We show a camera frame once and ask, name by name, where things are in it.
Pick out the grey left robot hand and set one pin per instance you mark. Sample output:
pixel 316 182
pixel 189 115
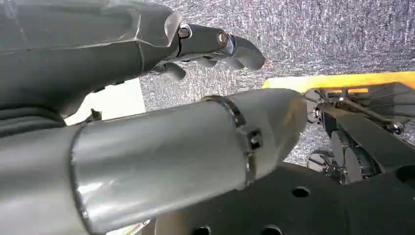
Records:
pixel 155 152

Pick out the white panel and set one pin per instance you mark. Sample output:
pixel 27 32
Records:
pixel 113 102

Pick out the ribbed grey left arm sleeve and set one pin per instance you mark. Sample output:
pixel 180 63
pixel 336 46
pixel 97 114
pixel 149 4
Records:
pixel 26 121

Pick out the black robot foot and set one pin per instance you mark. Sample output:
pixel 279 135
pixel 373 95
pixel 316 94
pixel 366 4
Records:
pixel 317 211

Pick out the black robot leg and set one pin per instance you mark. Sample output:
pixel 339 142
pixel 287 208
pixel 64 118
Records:
pixel 363 136

